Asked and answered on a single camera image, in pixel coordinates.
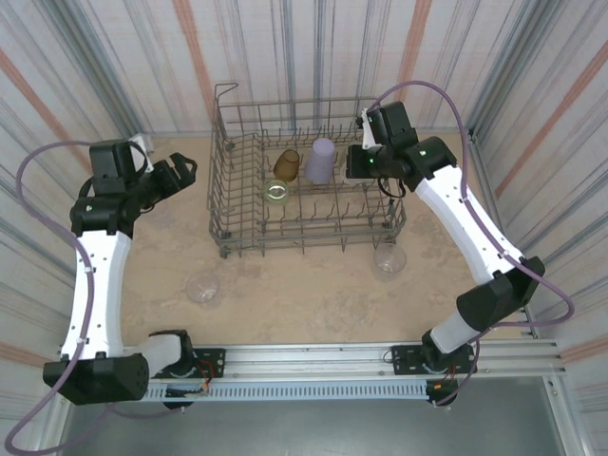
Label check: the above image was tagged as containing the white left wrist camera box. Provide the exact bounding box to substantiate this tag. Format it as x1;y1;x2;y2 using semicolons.
127;135;154;173

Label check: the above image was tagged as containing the grey wire dish rack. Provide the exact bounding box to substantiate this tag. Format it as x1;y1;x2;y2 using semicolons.
205;84;409;261

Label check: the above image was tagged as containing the lilac plastic cup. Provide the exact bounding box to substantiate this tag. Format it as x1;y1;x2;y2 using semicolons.
304;136;337;186

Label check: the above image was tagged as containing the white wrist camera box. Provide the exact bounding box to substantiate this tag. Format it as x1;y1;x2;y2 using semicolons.
127;135;154;173
359;107;377;150

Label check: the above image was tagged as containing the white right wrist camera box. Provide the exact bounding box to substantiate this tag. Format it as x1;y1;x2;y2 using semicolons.
359;107;377;150

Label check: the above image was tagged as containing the aluminium mounting rail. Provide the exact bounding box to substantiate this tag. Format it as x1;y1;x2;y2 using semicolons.
47;337;569;384

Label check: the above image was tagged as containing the green transparent glass cup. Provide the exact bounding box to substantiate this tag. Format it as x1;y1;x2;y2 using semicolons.
263;179;291;206

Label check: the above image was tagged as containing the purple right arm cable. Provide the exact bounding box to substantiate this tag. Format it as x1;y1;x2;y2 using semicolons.
372;80;575;409

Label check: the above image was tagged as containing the amber textured cup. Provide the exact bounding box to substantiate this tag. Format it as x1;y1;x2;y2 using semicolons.
273;149;301;184

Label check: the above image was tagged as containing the white slotted cable duct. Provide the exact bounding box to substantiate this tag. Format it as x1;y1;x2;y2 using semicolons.
142;382;431;403

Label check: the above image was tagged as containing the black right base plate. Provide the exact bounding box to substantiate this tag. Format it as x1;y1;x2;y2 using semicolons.
389;342;478;377

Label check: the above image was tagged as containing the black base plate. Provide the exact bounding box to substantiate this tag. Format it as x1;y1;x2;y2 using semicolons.
151;347;227;380
389;342;478;377

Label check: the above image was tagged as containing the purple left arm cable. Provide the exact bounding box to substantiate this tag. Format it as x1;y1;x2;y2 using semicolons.
7;140;186;453

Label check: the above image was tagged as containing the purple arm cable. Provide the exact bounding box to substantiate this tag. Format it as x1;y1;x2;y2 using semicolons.
7;140;186;453
372;80;575;409

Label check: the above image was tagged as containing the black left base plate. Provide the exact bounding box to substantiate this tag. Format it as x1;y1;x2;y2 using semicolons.
151;347;227;380

